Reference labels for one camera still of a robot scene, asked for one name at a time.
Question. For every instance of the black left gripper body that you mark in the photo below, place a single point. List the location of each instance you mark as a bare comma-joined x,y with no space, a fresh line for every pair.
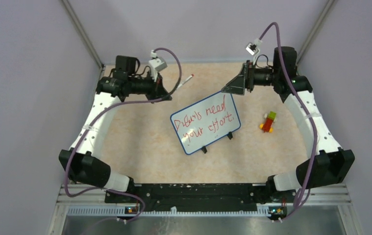
152,87

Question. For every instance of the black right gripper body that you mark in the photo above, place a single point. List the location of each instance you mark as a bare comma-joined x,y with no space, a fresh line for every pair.
247,77

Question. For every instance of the white marker pen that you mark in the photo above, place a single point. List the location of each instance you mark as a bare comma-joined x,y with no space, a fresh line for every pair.
183,82

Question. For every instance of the blue framed whiteboard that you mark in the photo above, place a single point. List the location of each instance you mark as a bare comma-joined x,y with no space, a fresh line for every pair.
205,122

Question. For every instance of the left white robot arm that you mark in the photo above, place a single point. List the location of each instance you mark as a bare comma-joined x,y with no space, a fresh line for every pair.
81,161

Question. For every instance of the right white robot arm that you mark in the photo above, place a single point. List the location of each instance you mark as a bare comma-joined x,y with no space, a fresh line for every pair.
328,163

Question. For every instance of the black whiteboard foot clip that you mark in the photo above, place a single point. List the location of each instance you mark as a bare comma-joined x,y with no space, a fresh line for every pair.
230,135
204,149

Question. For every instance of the colourful toy block figure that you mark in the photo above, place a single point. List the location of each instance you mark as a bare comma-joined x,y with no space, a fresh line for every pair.
266,126

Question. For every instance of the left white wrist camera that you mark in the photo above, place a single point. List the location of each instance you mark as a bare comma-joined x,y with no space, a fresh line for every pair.
156,64

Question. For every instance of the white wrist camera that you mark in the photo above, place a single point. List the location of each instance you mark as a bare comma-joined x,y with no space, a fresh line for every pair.
254,49
156,64

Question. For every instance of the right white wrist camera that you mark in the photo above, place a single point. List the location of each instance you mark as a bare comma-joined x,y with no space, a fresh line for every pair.
254,49

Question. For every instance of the white slotted cable duct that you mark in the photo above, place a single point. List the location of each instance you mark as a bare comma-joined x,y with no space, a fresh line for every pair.
121,211

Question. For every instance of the aluminium frame rail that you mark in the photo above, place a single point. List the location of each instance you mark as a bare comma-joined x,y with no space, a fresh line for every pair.
327,211

